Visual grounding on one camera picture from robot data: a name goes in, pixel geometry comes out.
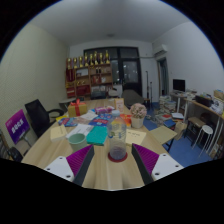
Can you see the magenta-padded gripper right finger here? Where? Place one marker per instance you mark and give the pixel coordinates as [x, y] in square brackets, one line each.
[166, 166]

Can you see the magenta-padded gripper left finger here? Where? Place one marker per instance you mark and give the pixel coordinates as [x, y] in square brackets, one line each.
[60, 166]

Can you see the clear plastic water bottle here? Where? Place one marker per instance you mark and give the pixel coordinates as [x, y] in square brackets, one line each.
[117, 140]

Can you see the pale green cup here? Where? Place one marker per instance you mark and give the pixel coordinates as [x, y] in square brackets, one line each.
[77, 143]

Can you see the light wooden stool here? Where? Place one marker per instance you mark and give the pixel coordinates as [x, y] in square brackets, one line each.
[162, 134]

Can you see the pale yellow notebook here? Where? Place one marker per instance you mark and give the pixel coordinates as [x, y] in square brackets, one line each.
[58, 132]

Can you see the white printed document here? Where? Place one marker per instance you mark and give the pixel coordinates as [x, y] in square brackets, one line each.
[80, 129]

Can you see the yellow paper envelope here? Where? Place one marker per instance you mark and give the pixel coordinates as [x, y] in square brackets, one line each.
[136, 136]

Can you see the blue and red book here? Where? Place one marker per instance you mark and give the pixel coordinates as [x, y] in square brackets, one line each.
[68, 122]

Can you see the black bag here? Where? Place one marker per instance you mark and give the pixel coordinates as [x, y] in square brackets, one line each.
[15, 154]

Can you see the teal book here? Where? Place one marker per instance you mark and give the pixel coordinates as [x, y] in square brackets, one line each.
[97, 135]

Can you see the white round stool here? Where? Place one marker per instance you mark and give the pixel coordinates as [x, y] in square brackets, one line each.
[203, 130]

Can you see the black office chair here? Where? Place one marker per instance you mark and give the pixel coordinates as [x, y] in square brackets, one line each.
[38, 115]

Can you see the purple sign board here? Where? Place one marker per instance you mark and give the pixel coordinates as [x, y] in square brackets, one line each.
[17, 126]

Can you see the yellow gift box red ribbon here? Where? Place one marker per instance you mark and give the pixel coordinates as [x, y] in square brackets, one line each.
[77, 109]

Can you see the pink flowers in white pot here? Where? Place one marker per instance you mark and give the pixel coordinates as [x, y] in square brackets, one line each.
[138, 113]

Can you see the orange book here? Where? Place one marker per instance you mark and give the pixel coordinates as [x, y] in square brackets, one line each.
[127, 119]

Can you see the blue patterned book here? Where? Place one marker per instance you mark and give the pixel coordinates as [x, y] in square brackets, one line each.
[100, 120]

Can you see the stack of books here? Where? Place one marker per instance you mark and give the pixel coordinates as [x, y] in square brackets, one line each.
[167, 105]

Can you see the small white side table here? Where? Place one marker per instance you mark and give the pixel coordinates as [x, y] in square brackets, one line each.
[66, 100]

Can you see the pink box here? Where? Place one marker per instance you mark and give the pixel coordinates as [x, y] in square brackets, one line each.
[104, 110]

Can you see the grey chair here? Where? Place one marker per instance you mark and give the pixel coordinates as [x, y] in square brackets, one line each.
[132, 97]

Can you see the small upright orange box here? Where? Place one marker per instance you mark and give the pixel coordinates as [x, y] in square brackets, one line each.
[119, 105]

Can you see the black tripod stand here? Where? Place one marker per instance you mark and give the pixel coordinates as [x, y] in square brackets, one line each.
[150, 88]

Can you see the black computer monitor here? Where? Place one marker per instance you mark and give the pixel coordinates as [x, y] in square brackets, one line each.
[178, 85]

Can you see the wooden shelf unit with trophies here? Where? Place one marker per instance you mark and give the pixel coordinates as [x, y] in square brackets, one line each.
[88, 78]

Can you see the dark glass door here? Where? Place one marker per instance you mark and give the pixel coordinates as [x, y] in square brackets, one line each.
[130, 71]

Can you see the long wooden wall desk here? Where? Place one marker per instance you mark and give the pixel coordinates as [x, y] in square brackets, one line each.
[203, 106]

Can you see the white wall air conditioner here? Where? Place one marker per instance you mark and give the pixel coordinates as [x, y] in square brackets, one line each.
[160, 50]

